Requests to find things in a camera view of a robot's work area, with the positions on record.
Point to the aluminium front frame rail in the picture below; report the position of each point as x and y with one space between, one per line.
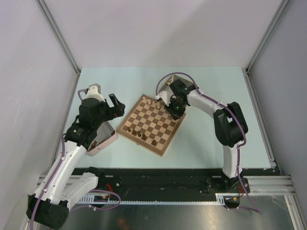
268 184

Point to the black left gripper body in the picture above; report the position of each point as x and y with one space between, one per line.
105 114

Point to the white cable duct strip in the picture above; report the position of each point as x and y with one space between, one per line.
218 200

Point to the dark chess pieces pile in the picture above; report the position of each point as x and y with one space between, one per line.
96 142

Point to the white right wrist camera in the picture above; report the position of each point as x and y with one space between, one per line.
164 96

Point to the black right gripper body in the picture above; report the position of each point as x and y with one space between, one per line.
176 108

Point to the left aluminium corner post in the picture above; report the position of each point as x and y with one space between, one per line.
58 35

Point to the pink metal tin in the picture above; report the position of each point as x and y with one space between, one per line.
104 129

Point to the dark pawn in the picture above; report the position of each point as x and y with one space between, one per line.
133 131

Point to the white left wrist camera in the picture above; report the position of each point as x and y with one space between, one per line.
94 91

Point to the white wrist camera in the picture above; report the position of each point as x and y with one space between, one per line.
94 91
164 96

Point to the right aluminium corner post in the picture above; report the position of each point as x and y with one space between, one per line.
275 21

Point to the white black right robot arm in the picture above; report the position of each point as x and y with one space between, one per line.
229 124

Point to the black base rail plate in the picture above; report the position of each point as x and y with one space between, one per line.
167 196

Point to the wooden folding chess board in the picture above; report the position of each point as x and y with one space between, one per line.
156 123

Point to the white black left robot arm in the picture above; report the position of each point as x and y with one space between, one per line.
51 202

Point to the aluminium corner post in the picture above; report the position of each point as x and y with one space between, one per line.
58 35
275 21

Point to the yellow metal tin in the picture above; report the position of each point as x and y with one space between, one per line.
172 78

